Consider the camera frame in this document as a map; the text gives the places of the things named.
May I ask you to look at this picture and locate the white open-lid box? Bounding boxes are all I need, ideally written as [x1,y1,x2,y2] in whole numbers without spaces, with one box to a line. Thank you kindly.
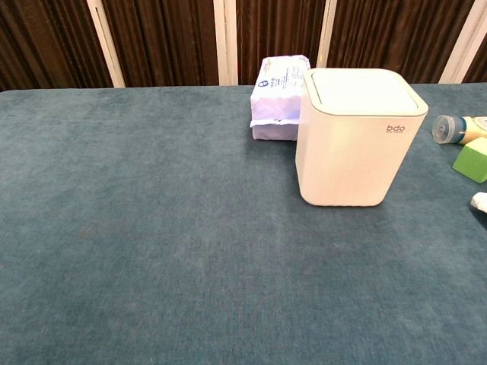
[294,68,430,208]

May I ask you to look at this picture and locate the white plastic box lid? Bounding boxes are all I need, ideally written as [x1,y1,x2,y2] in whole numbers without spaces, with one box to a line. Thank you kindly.
[310,69,424,116]

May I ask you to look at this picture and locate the white blue tissue pack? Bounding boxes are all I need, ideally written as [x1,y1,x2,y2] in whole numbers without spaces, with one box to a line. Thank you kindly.
[249,56,310,142]

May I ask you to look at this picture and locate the blue table mat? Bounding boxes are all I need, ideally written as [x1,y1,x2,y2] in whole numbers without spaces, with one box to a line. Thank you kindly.
[0,83,487,365]

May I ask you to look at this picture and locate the cream squeeze bottle blue cap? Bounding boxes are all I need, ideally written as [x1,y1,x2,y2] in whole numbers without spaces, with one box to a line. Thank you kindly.
[431,113,487,146]

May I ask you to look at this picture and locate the green cube block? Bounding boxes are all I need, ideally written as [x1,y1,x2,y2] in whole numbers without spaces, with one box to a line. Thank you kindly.
[451,136,487,184]

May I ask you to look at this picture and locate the white crumpled snack packet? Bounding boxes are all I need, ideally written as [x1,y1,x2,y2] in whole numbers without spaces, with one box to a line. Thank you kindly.
[470,192,487,214]

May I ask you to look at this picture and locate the white partition post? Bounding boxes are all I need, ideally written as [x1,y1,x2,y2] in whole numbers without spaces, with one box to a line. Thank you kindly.
[315,0,338,69]
[212,0,239,87]
[439,0,487,84]
[86,0,126,89]

